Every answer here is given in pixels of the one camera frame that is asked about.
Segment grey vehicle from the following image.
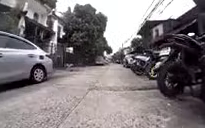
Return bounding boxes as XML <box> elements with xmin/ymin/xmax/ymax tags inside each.
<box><xmin>94</xmin><ymin>55</ymin><xmax>107</xmax><ymax>66</ymax></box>

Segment overhead wires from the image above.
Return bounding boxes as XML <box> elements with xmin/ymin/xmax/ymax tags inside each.
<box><xmin>122</xmin><ymin>0</ymin><xmax>175</xmax><ymax>46</ymax></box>

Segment dark fence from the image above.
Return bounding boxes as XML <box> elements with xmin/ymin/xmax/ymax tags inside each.
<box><xmin>52</xmin><ymin>43</ymin><xmax>76</xmax><ymax>69</ymax></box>

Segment dark brown building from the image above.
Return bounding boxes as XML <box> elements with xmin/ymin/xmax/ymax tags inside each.
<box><xmin>137</xmin><ymin>5</ymin><xmax>205</xmax><ymax>51</ymax></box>

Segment silver car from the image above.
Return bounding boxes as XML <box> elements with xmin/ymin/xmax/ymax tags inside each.
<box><xmin>0</xmin><ymin>28</ymin><xmax>55</xmax><ymax>88</ymax></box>

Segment grey concrete road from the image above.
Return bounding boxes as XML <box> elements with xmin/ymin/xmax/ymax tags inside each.
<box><xmin>0</xmin><ymin>63</ymin><xmax>205</xmax><ymax>128</ymax></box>

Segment white building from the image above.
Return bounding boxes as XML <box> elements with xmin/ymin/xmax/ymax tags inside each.
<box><xmin>0</xmin><ymin>0</ymin><xmax>66</xmax><ymax>56</ymax></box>

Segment large leafy tree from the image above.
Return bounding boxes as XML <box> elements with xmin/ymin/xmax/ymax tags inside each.
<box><xmin>61</xmin><ymin>3</ymin><xmax>114</xmax><ymax>65</ymax></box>

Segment large black motorcycle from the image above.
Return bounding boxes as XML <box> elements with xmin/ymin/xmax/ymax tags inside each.
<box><xmin>155</xmin><ymin>31</ymin><xmax>205</xmax><ymax>104</ymax></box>

